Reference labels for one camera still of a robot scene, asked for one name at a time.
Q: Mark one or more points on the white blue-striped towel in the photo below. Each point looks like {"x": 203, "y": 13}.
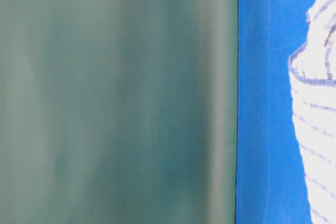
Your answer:
{"x": 312, "y": 80}

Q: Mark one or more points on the blue table mat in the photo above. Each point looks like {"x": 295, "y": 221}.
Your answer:
{"x": 270, "y": 175}

